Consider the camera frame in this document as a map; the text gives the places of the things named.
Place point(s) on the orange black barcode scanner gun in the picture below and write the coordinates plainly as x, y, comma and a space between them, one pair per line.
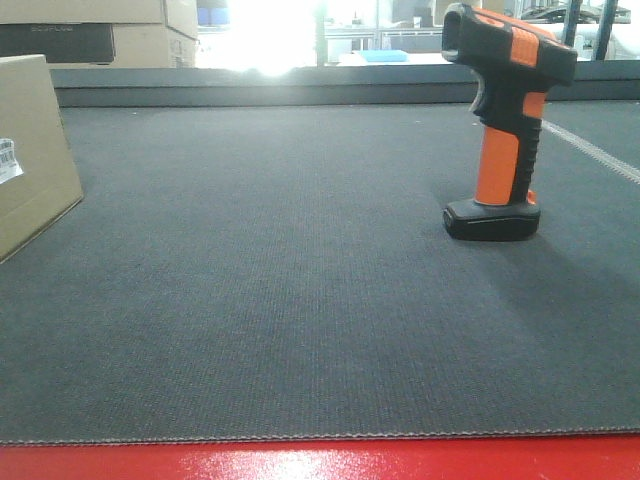
517, 64

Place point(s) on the brown cardboard package box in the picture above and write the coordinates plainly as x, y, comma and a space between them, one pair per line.
50, 185

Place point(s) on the lower stacked cardboard box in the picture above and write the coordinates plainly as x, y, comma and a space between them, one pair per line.
100, 45

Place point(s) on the stacked cardboard box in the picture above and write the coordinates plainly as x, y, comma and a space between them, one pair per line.
180, 16
100, 45

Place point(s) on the upper stacked cardboard box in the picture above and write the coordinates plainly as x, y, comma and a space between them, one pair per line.
180, 16

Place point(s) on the dark grey fabric mat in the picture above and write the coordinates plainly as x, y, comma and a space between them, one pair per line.
283, 273

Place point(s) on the white barcode shipping label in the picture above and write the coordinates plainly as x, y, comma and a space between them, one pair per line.
10, 167

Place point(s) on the dark raised conveyor edge rail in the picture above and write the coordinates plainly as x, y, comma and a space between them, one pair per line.
309, 86

